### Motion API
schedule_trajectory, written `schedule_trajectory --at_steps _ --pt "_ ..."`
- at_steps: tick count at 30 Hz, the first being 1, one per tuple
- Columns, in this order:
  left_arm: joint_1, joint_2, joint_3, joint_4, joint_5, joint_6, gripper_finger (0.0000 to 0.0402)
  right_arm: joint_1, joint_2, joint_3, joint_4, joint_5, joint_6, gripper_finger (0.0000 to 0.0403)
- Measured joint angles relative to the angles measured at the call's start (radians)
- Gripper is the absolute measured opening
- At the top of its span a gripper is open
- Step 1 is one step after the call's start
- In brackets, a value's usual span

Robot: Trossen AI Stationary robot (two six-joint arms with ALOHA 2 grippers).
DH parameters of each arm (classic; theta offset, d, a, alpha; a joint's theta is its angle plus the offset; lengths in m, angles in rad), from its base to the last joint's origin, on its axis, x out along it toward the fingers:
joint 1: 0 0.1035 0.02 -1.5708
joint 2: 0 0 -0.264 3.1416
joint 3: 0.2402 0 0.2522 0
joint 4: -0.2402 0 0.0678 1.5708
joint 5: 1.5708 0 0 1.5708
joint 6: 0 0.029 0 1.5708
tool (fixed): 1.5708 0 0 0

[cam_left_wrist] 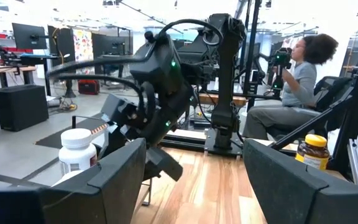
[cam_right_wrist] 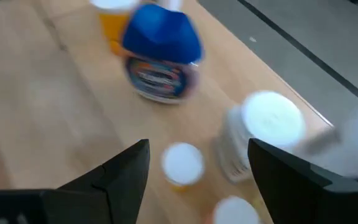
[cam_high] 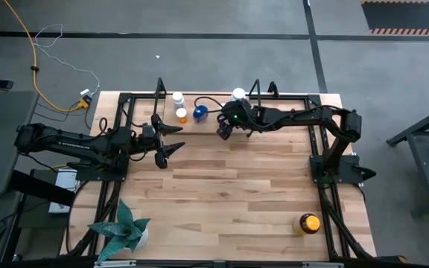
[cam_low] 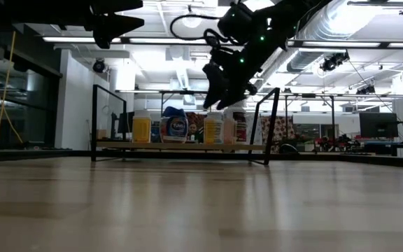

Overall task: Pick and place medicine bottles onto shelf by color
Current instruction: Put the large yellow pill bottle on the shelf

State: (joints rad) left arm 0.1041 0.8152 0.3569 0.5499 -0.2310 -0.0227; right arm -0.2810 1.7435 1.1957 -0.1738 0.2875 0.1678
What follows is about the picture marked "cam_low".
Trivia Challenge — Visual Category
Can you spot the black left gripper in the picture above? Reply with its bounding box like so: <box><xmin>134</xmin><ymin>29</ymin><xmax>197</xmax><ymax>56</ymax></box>
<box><xmin>14</xmin><ymin>0</ymin><xmax>146</xmax><ymax>49</ymax></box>

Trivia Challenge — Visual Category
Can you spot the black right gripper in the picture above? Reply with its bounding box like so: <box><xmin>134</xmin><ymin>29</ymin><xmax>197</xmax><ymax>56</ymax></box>
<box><xmin>203</xmin><ymin>34</ymin><xmax>279</xmax><ymax>111</ymax></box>

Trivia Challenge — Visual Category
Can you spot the white bottle red label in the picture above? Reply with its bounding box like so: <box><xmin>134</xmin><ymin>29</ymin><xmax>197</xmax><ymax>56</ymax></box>
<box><xmin>224</xmin><ymin>104</ymin><xmax>248</xmax><ymax>144</ymax></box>

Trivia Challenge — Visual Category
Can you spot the reddish translucent pill vial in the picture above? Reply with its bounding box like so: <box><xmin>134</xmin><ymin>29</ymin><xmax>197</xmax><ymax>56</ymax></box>
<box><xmin>223</xmin><ymin>117</ymin><xmax>238</xmax><ymax>145</ymax></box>

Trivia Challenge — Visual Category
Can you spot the orange translucent pill vial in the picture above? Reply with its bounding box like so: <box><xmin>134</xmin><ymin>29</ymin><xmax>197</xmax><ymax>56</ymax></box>
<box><xmin>132</xmin><ymin>117</ymin><xmax>153</xmax><ymax>144</ymax></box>
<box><xmin>203</xmin><ymin>118</ymin><xmax>225</xmax><ymax>145</ymax></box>

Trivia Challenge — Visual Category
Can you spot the blue Tums bottle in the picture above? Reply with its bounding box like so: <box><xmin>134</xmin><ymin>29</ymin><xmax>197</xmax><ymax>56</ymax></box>
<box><xmin>159</xmin><ymin>106</ymin><xmax>190</xmax><ymax>144</ymax></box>

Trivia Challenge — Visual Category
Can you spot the person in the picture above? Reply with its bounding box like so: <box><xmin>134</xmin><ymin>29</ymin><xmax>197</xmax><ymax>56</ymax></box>
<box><xmin>188</xmin><ymin>122</ymin><xmax>199</xmax><ymax>143</ymax></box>

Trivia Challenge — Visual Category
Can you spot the floral patterned cloth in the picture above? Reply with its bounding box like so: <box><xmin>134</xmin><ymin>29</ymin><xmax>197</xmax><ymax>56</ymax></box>
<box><xmin>259</xmin><ymin>115</ymin><xmax>296</xmax><ymax>153</ymax></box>

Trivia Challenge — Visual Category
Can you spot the black domed object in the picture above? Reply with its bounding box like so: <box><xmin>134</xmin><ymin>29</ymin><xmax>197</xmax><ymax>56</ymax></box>
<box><xmin>278</xmin><ymin>143</ymin><xmax>299</xmax><ymax>154</ymax></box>

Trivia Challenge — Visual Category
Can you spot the black computer monitor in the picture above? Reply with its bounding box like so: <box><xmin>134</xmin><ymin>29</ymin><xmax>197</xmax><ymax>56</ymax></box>
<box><xmin>358</xmin><ymin>112</ymin><xmax>400</xmax><ymax>139</ymax></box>

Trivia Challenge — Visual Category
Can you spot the black background table frame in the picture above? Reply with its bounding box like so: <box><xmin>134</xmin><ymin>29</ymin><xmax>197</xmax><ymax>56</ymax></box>
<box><xmin>284</xmin><ymin>92</ymin><xmax>336</xmax><ymax>141</ymax></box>
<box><xmin>158</xmin><ymin>90</ymin><xmax>213</xmax><ymax>123</ymax></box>

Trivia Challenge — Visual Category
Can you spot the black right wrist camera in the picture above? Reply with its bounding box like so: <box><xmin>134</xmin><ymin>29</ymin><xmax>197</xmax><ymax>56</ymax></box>
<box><xmin>217</xmin><ymin>2</ymin><xmax>257</xmax><ymax>39</ymax></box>

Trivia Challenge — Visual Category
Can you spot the wooden shelf black metal frame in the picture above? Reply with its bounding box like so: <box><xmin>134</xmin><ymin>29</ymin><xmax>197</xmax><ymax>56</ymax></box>
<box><xmin>91</xmin><ymin>83</ymin><xmax>281</xmax><ymax>166</ymax></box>

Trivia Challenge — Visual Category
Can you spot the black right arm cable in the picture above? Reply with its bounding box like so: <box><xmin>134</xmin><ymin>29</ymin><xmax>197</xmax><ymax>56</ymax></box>
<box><xmin>169</xmin><ymin>13</ymin><xmax>223</xmax><ymax>41</ymax></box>

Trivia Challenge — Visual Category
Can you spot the round silver ventilation duct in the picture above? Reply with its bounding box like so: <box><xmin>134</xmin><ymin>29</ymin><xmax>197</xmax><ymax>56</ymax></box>
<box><xmin>286</xmin><ymin>0</ymin><xmax>350</xmax><ymax>74</ymax></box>

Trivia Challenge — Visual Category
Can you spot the black ceiling camera cluster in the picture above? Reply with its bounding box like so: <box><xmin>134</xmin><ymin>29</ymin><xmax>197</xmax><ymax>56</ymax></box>
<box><xmin>319</xmin><ymin>50</ymin><xmax>351</xmax><ymax>73</ymax></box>

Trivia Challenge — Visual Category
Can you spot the yellow hanging cable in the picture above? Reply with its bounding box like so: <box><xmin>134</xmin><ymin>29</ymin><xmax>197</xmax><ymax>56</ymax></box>
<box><xmin>0</xmin><ymin>20</ymin><xmax>24</xmax><ymax>148</ymax></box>

